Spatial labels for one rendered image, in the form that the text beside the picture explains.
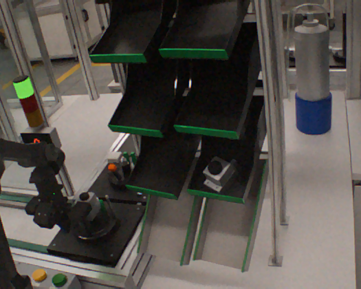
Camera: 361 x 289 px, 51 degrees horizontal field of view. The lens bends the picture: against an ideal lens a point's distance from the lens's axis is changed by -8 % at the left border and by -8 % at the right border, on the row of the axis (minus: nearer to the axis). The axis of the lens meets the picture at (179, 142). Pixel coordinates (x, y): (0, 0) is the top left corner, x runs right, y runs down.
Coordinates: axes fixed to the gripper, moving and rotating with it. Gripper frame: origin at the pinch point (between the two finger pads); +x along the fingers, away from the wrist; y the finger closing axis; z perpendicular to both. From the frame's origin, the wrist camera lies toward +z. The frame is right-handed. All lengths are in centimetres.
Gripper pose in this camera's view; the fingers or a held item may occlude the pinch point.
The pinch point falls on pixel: (63, 223)
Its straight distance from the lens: 109.9
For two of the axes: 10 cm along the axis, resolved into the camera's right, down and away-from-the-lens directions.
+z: -3.0, 5.3, -7.9
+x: 1.7, 8.4, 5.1
